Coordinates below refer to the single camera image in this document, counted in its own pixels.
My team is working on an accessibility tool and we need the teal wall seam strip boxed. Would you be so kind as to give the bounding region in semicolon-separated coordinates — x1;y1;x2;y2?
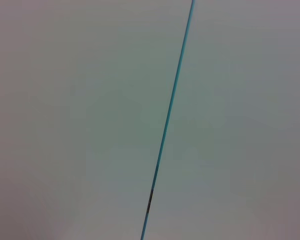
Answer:
139;0;197;240

